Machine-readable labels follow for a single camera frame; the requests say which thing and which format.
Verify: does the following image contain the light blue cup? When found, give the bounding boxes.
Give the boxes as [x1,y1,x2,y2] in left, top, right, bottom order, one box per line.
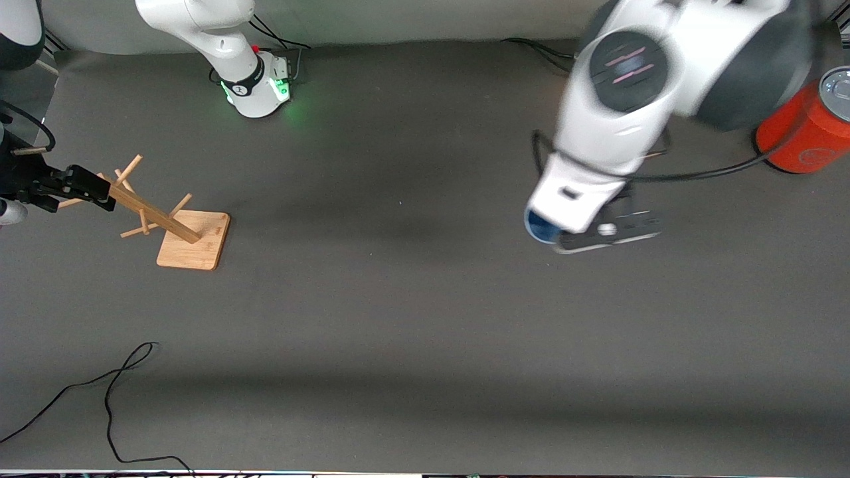
[524,208,564,246]

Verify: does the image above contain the wooden cup rack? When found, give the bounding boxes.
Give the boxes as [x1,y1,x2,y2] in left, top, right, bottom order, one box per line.
[56,154,231,271]

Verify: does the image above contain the dark grey table cloth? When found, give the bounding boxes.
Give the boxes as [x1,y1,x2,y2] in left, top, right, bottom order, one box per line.
[0,23,850,473]

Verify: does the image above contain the orange cylinder with grey lid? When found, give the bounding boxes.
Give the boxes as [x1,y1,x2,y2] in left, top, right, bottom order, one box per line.
[755,66,850,175]

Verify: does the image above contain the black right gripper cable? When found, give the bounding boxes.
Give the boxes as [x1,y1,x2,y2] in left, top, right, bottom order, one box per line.
[0,100,56,157]

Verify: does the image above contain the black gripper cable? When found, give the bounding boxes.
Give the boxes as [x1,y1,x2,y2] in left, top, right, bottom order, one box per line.
[0,100,56,157]
[531,119,808,184]

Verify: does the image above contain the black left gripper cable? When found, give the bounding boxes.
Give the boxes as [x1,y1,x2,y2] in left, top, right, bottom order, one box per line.
[531,119,808,184]

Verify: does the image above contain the black left arm base cables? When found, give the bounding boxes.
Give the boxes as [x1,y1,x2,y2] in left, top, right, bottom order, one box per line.
[501,37,580,75]

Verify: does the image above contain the black arm base cables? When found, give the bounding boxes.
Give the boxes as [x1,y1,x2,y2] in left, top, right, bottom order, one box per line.
[251,10,313,84]
[501,37,580,75]

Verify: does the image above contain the thin black loose cable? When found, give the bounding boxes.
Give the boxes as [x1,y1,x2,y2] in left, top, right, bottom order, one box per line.
[0,341,195,476]

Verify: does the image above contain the black right arm base cables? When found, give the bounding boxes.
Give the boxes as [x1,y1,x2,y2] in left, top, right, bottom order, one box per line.
[251,10,313,84]

